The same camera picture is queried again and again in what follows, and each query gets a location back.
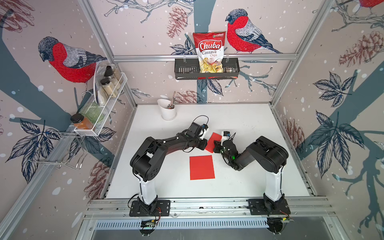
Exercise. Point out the black wire wall basket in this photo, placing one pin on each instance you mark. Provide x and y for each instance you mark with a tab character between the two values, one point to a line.
192	69

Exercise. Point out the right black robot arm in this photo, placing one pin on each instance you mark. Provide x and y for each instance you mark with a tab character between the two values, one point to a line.
271	157

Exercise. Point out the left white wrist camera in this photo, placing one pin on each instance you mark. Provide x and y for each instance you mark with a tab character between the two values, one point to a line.
204	131

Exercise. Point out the aluminium mounting rail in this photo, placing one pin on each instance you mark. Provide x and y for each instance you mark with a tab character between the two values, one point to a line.
205	213

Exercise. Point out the wooden utensil in cup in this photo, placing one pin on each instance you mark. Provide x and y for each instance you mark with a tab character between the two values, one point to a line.
171	104

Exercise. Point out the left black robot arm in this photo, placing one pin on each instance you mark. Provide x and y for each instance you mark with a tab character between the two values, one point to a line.
148	160

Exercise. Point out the white utensil cup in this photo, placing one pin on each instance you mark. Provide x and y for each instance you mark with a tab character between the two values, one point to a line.
168	113

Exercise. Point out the white wire spice rack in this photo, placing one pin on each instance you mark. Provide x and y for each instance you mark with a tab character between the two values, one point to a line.
102	99

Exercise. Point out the green contents glass jar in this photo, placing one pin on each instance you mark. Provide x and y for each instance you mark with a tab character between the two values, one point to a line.
93	112

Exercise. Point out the black-lid spice jar lower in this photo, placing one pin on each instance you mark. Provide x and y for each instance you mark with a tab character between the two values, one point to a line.
109	88

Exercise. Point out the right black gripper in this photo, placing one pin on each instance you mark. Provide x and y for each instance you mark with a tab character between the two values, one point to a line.
216	146

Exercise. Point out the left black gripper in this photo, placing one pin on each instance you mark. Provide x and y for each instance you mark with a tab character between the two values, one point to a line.
203	146

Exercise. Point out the chrome wire hook rack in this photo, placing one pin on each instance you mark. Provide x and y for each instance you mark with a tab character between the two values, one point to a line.
69	152

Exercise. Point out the orange spice jar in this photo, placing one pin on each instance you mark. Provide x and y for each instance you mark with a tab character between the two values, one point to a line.
81	122

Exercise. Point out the black-lid spice jar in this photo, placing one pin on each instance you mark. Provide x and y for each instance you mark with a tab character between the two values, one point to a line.
109	88
113	76

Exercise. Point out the black-lid spice jar upper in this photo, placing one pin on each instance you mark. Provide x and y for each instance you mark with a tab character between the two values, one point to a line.
113	76

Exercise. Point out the Chuba cassava chips bag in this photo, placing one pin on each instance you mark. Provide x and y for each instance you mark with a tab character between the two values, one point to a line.
210	51

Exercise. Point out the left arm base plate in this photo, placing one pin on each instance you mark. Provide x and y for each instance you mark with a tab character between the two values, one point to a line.
158	208

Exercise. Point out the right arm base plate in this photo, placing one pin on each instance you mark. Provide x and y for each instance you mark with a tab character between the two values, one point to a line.
258	207

